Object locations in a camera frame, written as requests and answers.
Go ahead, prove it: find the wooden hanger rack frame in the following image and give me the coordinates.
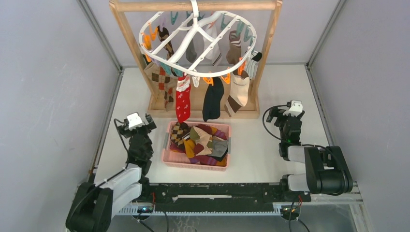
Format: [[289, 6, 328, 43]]
[[108, 0, 284, 120]]

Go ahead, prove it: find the tan sock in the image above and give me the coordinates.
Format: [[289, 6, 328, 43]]
[[226, 30, 242, 65]]

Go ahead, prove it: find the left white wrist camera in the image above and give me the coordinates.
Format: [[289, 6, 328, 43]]
[[126, 112, 144, 131]]

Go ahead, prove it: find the red sock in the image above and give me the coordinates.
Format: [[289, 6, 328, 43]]
[[176, 75, 191, 123]]

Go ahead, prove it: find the white brown sock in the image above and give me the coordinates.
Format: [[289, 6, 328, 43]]
[[244, 51, 263, 79]]

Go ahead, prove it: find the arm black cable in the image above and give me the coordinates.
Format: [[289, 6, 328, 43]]
[[114, 118, 131, 158], [262, 104, 345, 180]]

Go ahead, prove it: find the pink perforated plastic basket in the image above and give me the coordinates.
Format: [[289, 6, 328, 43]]
[[162, 121, 232, 171]]

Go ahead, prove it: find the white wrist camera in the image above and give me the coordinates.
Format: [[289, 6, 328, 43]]
[[283, 100, 304, 117], [126, 112, 144, 131]]

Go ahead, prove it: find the white oval clip hanger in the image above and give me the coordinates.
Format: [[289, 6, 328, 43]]
[[138, 0, 257, 79]]

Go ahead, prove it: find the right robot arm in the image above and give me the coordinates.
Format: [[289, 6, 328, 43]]
[[262, 103, 353, 201]]

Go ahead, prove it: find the mustard yellow sock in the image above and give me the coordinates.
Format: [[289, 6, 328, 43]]
[[183, 139, 196, 159]]

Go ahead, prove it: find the brown argyle sock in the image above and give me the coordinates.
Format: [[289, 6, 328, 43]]
[[170, 122, 190, 150]]

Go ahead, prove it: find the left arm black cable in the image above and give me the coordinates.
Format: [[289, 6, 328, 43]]
[[114, 118, 131, 158]]

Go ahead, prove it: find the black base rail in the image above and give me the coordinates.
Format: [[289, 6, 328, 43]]
[[119, 183, 311, 215]]

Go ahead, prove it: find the maroon purple striped sock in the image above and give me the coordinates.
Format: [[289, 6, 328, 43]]
[[204, 125, 227, 141]]

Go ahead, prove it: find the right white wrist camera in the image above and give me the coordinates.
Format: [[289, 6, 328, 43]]
[[283, 100, 304, 117]]

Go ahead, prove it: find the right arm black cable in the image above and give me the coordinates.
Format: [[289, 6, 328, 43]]
[[262, 104, 345, 180]]

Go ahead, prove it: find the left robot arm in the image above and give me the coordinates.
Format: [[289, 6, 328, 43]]
[[65, 112, 157, 232]]

